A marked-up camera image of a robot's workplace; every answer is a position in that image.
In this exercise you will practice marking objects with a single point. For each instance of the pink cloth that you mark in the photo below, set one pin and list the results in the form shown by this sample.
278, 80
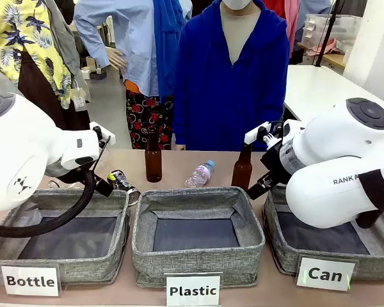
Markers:
327, 45

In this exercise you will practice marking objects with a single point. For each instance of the black silver crushed can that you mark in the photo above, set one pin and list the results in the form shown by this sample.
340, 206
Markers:
128, 188

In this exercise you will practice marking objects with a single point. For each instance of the grey fabric basket Bottle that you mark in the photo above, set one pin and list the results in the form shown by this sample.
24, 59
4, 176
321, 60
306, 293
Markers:
83, 268

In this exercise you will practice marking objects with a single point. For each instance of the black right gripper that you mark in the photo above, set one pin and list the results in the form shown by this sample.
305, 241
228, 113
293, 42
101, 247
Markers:
275, 163

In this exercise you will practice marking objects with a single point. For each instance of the black red floral skirt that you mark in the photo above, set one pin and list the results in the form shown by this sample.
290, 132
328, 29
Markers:
144, 112

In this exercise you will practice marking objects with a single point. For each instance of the grey fabric basket Plastic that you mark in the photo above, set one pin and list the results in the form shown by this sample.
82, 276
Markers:
195, 262

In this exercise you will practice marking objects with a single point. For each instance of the yellow floral shirt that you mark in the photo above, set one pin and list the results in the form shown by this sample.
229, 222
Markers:
19, 32

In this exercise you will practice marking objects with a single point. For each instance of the grey fabric basket Can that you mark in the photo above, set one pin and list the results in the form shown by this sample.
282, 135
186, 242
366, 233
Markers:
377, 256

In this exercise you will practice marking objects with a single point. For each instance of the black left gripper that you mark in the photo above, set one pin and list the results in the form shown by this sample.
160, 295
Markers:
99, 183

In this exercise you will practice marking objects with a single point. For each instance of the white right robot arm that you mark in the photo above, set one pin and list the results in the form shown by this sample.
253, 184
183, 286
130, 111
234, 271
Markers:
332, 150

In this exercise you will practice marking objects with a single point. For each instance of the white Bottle label sign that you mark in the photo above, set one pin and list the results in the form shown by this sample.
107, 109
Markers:
30, 280

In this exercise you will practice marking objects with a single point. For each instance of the white paper price tag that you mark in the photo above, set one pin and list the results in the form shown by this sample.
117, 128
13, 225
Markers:
80, 101

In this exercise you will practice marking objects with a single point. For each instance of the clear plastic storage box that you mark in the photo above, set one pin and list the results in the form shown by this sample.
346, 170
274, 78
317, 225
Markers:
339, 25

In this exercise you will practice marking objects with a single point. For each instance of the orange garment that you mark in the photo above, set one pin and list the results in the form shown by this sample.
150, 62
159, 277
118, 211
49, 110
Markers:
132, 86

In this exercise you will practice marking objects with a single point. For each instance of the white Plastic label sign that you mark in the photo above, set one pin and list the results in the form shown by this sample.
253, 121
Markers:
193, 290

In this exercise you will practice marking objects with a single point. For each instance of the grey hanging jacket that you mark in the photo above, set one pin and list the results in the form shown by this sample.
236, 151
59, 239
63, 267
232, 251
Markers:
62, 38

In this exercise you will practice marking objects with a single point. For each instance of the wooden desk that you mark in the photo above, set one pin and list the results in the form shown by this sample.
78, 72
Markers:
332, 59

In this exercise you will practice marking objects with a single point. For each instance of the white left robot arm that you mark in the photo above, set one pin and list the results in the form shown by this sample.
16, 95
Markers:
25, 144

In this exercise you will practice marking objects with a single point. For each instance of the white face mask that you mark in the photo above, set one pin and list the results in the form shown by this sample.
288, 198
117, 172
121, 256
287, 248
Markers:
236, 4

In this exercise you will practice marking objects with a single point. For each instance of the mannequin in light-blue shirt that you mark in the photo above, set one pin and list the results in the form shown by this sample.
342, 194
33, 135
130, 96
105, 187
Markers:
137, 38

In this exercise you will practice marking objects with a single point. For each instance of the person in blue hoodie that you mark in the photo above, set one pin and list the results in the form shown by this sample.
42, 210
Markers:
217, 96

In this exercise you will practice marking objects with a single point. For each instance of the person's right hand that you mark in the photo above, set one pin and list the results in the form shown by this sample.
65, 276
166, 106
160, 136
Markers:
180, 147

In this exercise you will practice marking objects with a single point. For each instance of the brown glass bottle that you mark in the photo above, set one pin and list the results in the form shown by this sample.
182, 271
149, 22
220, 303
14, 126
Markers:
153, 166
241, 172

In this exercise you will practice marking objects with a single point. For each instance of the small pink-label plastic bottle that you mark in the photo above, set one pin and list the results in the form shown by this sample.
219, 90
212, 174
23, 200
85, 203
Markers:
200, 174

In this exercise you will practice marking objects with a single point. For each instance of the black stand pole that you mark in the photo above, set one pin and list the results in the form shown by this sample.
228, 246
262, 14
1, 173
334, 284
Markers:
328, 35

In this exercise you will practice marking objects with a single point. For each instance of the blue hanging scarf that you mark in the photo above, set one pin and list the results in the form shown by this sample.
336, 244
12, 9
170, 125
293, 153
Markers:
168, 48

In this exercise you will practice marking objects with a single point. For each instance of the brown skirt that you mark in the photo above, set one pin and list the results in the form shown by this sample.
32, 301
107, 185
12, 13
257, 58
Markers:
38, 89

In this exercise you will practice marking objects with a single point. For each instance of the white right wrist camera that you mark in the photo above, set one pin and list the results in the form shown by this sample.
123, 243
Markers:
254, 134

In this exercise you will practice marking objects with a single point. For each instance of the white Can label sign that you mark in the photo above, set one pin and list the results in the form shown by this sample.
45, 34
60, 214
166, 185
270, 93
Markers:
324, 274

